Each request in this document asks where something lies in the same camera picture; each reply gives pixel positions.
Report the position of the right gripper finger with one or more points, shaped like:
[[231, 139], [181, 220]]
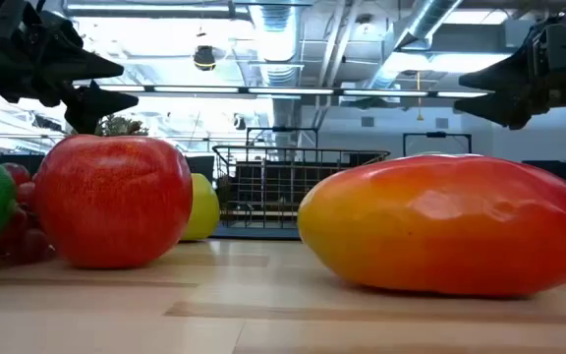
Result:
[[504, 74], [504, 108]]

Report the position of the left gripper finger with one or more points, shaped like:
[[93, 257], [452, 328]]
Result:
[[91, 105], [86, 66]]

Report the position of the bright red apple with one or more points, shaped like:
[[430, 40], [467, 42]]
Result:
[[111, 201]]

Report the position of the red orange mango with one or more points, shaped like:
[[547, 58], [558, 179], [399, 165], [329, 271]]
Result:
[[450, 226]]

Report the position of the red grape bunch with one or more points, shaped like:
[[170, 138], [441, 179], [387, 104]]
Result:
[[22, 236]]

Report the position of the yellow-green round fruit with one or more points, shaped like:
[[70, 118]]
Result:
[[204, 209]]

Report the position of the small green potted plant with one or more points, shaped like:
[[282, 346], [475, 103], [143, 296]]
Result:
[[116, 127]]

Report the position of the black monitor on stand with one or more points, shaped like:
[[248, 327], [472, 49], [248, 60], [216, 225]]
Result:
[[548, 168]]

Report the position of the yellow hanging pendant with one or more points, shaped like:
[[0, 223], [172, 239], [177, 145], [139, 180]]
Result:
[[419, 117]]

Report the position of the long ceiling light strip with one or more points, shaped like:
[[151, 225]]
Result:
[[288, 91]]

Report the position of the round blue woven placemat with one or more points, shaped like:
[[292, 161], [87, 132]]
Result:
[[258, 233]]

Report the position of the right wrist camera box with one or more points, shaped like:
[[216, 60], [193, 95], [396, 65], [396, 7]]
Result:
[[559, 46]]

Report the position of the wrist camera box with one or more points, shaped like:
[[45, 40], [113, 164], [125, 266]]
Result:
[[559, 46], [8, 17]]

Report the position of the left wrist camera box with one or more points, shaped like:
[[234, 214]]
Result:
[[8, 17]]

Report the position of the square wall vent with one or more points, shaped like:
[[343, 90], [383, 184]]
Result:
[[441, 123], [367, 122]]

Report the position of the black metal frame stand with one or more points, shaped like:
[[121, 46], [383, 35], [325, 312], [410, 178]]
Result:
[[437, 134]]

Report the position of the black ceiling dome camera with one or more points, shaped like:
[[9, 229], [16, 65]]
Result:
[[204, 58]]

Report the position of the silver ventilation duct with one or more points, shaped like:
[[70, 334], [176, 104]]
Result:
[[278, 39]]

